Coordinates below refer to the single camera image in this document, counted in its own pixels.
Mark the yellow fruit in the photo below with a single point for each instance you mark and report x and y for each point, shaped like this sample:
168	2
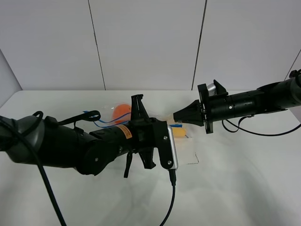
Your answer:
179	132

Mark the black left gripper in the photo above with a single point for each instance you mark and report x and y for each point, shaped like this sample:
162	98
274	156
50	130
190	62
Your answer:
148	133

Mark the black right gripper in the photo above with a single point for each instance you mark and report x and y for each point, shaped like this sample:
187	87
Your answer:
200	112

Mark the orange fruit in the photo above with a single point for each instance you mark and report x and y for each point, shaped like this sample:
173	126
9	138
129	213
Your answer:
121	113

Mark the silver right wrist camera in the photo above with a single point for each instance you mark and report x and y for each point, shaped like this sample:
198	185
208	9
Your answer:
211	89

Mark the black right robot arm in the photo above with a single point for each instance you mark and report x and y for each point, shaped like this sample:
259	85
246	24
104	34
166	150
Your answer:
215	104

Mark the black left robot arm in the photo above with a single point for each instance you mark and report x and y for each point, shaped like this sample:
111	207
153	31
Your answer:
54	144

